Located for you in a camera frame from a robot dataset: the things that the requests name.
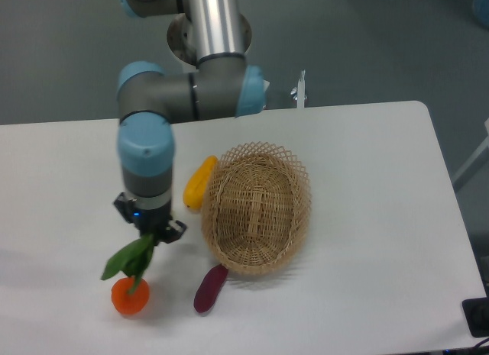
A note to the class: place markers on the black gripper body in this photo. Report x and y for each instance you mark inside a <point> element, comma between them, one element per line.
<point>149,221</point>

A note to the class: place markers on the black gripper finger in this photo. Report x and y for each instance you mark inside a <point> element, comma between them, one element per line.
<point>169,232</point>
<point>124,206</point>

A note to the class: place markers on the green bok choy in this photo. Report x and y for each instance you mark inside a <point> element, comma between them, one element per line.
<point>132,260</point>

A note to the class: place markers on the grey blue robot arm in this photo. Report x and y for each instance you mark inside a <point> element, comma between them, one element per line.
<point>223,85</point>

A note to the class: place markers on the yellow pepper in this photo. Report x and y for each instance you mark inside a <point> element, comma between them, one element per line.
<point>196,186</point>

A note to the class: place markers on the purple sweet potato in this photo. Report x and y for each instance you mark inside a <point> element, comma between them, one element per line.
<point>209,289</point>

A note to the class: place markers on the orange tangerine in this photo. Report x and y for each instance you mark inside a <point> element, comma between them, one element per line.
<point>126,302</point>

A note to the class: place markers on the woven wicker basket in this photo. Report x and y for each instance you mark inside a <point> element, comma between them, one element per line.
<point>256,208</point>

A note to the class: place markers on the black device at table edge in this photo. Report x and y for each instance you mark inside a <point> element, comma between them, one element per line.
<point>476,315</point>

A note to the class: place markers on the white metal base frame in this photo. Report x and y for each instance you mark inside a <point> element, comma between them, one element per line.
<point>298,94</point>

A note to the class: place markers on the white frame leg right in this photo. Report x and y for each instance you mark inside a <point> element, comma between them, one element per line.
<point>477,159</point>

